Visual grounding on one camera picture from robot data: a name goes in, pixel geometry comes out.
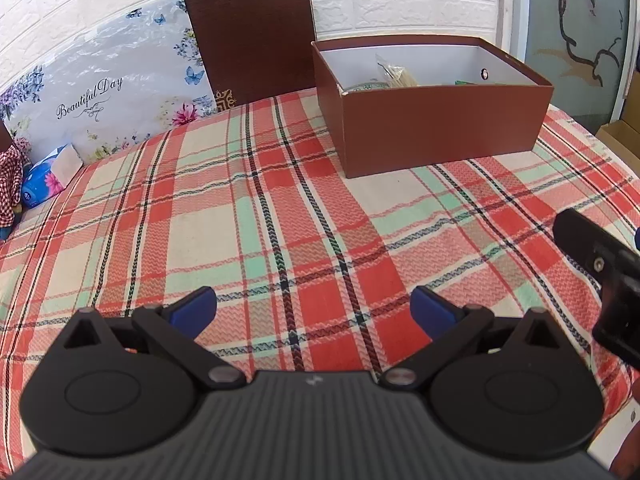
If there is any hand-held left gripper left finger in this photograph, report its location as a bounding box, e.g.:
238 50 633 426
60 286 242 390

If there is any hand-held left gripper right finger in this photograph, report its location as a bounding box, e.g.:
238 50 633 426
379 285 568 391

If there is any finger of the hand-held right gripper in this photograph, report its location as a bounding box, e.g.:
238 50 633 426
552 208 640 362

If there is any brown cardboard shoe box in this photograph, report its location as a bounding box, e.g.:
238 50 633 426
311 35 555 179

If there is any bag of toothpicks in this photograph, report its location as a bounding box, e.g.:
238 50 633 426
375 54 422 91

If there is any tan cardboard box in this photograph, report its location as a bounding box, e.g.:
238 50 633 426
595 119 640 169

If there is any red plaid blanket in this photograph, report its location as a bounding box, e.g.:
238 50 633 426
0 91 640 480

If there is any glass door with cartoon drawing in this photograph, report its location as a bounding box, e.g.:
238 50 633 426
520 0 634 127

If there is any blue tissue pack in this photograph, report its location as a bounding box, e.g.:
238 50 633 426
21 144 85 210

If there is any floral Beautiful Day panel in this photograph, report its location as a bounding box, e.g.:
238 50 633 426
0 0 222 167

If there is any red checkered cloth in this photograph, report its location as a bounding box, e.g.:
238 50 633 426
0 147 32 242

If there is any brown wooden board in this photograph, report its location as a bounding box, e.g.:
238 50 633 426
182 0 319 112

